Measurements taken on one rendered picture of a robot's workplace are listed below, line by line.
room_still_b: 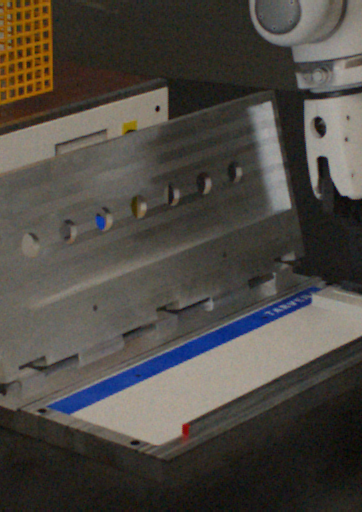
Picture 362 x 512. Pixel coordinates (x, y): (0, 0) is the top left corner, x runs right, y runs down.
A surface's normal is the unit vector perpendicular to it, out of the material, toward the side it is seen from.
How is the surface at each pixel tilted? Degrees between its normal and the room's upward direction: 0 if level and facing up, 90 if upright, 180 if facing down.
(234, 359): 0
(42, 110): 0
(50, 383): 0
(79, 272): 75
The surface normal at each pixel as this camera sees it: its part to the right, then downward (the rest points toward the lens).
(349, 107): 0.65, -0.07
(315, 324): 0.00, -0.95
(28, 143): 0.77, 0.21
